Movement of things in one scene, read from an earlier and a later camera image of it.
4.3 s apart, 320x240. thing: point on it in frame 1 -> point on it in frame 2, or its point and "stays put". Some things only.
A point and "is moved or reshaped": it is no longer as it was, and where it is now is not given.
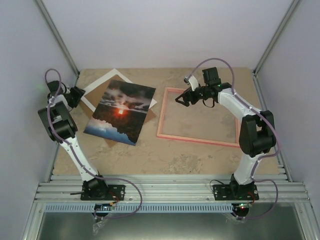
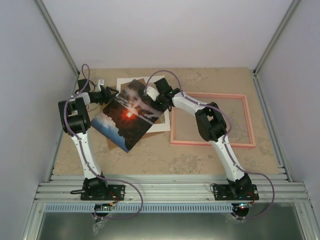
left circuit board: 103,207 stays put
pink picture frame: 237,144 is moved or reshaped
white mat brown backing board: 94,97 -> 157,125
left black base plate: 116,192 stays put
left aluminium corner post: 59,39 stays put
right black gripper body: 194,100 -> 159,107
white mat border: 113,73 -> 155,127
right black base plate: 235,192 stays put
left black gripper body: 74,99 -> 101,98
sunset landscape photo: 120,113 is moved or reshaped
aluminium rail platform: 172,189 stays put
